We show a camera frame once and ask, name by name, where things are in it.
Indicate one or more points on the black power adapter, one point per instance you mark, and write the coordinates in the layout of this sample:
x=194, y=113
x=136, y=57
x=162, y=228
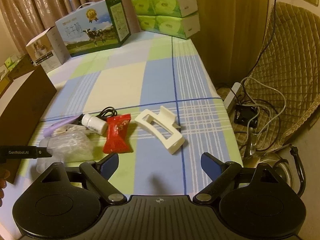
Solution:
x=246, y=115

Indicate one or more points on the green tissue pack bundle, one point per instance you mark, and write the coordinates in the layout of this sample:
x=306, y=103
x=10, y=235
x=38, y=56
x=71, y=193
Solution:
x=177, y=18

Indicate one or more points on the plaid bed sheet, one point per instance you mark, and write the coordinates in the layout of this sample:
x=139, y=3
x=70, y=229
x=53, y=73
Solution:
x=149, y=71

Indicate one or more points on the dental floss pick box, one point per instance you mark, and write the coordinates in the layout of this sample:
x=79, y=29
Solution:
x=68, y=147

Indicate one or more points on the beige curtain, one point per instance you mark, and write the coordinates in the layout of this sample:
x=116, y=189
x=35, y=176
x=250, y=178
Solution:
x=27, y=18

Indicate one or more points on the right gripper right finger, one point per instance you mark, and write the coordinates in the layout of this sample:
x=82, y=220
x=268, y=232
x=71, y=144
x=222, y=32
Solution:
x=221, y=174

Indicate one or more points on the white beige product box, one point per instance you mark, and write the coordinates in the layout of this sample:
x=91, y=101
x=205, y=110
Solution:
x=48, y=50

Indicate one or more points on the blue pure milk carton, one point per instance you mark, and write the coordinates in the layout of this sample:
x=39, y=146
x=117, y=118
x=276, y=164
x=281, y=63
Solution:
x=98, y=26

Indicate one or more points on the person left hand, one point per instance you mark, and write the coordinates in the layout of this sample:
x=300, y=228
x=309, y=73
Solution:
x=4, y=175

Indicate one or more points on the quilted olive chair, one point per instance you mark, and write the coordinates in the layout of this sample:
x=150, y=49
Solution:
x=285, y=82

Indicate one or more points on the cotton swab bag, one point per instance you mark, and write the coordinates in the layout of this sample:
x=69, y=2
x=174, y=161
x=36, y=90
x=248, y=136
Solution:
x=68, y=128

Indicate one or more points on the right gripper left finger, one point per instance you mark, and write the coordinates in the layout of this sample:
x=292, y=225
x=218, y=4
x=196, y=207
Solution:
x=98, y=174

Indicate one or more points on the red candy packet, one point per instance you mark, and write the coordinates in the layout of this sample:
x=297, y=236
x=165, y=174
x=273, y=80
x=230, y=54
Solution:
x=116, y=134

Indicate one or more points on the white pill bottle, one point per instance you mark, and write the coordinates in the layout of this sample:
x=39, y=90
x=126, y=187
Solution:
x=94, y=124

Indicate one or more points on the white power strip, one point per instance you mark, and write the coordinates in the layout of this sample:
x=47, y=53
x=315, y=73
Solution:
x=233, y=97

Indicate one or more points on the white hair claw clip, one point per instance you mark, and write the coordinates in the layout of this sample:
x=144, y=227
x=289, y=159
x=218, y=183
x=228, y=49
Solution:
x=163, y=126

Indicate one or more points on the purple cream tube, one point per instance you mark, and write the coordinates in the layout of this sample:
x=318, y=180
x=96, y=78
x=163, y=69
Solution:
x=48, y=132

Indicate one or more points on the large brown storage box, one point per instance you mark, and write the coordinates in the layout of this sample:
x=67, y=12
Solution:
x=22, y=106

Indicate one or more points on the brown cardboard boxes stack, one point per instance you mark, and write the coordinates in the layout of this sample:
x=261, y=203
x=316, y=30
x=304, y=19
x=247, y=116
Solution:
x=14, y=68

